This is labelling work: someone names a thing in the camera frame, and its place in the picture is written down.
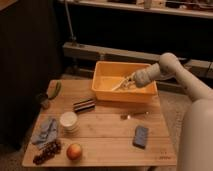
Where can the white brush in bin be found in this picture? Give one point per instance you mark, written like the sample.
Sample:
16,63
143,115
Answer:
118,85

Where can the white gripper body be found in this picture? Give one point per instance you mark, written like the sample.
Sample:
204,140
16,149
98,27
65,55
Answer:
145,76

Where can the yellow plastic bin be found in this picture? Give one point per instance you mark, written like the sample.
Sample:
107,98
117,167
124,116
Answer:
108,75

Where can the metal vertical pole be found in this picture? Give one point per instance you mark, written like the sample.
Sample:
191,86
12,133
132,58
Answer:
72,36

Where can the dark grape bunch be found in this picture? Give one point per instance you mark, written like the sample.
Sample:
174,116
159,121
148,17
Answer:
49,151

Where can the blue crumpled cloth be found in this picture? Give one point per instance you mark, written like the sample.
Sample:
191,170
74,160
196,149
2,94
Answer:
48,132

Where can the blue sponge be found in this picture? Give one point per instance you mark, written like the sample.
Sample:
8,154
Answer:
140,137

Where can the red yellow apple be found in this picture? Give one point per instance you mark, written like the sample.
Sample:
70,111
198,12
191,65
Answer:
74,151

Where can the white metal cup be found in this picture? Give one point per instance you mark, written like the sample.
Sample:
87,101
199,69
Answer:
69,122

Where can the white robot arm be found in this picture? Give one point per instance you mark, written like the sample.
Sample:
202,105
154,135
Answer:
195,151

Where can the upper shelf board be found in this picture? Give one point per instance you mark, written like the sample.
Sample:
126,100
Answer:
128,7

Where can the wooden table board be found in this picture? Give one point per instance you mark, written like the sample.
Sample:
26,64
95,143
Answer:
106,140

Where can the small dark round object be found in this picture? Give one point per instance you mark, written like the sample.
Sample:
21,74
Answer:
43,100

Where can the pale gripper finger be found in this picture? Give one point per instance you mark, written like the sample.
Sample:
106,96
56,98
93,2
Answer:
127,86
129,78

